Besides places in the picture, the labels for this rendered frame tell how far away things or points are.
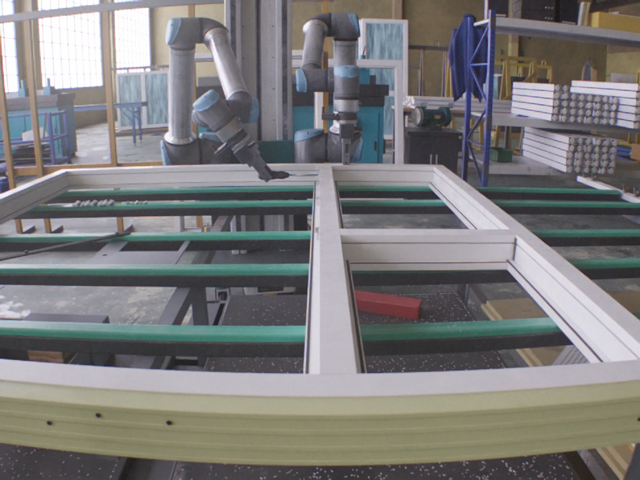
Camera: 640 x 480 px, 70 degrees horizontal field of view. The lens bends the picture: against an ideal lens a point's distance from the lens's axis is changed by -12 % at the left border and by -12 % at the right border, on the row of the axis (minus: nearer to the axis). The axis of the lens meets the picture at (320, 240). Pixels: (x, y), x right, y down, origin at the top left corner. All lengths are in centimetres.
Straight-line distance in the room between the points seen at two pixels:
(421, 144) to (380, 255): 430
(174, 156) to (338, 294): 179
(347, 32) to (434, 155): 311
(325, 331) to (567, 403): 31
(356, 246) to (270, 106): 177
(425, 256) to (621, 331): 48
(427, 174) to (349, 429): 148
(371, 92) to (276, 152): 285
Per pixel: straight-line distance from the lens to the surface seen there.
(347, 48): 247
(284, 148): 269
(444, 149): 541
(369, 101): 543
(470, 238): 110
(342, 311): 71
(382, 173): 189
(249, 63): 273
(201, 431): 54
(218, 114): 169
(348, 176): 188
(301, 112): 543
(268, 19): 276
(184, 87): 234
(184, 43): 227
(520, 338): 88
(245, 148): 168
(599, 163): 585
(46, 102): 989
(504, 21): 560
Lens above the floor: 124
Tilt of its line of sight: 18 degrees down
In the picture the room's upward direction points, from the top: straight up
